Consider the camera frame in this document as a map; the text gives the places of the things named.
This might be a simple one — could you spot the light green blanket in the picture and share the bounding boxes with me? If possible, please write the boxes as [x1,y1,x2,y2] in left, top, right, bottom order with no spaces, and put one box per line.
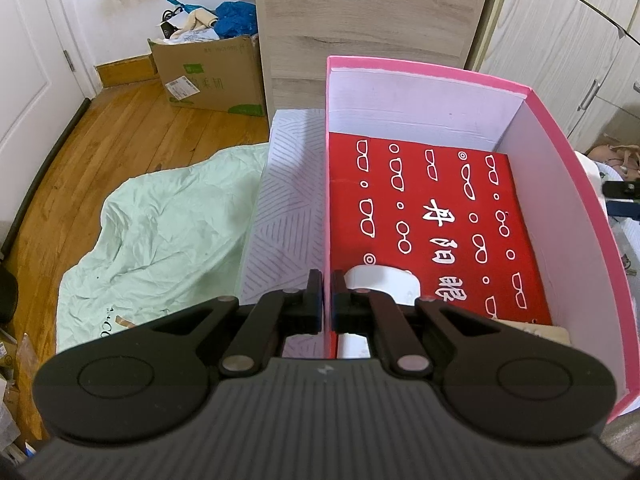
[56,142,272,357]

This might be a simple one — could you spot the light wooden wardrobe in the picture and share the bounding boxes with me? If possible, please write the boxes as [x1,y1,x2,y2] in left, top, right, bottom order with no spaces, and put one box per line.
[475,0,640,153]

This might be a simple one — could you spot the white plastic bag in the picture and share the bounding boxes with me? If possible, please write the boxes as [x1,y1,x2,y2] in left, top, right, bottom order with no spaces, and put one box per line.
[172,27,221,44]

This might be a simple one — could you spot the light wooden board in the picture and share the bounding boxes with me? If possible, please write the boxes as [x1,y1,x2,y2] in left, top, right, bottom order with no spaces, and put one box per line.
[252,0,501,113]

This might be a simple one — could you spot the beige cloth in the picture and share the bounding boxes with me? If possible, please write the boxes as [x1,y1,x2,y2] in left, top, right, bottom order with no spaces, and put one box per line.
[181,6,219,32]

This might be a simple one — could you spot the red printed flat box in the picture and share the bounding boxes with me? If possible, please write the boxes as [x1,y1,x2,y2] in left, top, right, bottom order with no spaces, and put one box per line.
[328,132,553,326]

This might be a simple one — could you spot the blue plastic bag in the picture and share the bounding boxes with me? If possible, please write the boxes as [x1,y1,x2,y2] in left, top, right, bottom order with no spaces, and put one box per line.
[167,0,259,39]

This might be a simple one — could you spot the black foam strip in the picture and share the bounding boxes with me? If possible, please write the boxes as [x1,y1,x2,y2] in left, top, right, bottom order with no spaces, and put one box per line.
[0,98,94,257]

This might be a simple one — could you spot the beige sandals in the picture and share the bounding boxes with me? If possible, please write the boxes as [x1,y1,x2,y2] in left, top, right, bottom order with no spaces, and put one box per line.
[584,143,640,182]

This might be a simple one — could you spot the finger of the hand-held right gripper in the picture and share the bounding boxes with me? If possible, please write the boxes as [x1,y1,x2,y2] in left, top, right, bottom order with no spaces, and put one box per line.
[601,179,640,219]

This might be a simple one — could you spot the wooden baseboard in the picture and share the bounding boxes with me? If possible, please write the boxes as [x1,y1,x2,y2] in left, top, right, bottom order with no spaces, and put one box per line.
[95,57,159,88]

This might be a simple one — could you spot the pile of packets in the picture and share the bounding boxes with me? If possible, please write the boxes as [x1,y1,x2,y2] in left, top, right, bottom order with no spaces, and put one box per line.
[0,330,43,463]

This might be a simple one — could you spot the white plastic object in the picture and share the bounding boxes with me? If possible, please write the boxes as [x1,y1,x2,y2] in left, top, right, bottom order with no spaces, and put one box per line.
[344,265,421,309]

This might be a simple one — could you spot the dark round object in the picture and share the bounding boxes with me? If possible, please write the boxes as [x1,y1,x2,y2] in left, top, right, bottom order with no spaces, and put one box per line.
[0,264,22,332]

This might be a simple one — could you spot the white door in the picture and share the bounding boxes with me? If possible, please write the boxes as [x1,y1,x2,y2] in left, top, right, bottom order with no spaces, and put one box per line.
[0,0,97,173]

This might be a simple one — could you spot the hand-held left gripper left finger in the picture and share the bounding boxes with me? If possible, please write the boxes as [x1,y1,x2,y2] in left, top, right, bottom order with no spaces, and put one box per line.
[146,269,325,376]

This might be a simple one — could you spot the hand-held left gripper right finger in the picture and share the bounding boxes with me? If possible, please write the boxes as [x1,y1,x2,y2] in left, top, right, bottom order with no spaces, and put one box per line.
[330,270,506,378]

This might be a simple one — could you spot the pink cardboard box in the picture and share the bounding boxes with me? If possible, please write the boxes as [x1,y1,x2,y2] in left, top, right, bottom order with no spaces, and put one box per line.
[324,55,633,423]

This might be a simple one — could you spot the brown cardboard box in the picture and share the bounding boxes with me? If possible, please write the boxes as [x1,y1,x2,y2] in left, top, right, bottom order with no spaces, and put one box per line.
[147,35,267,117]

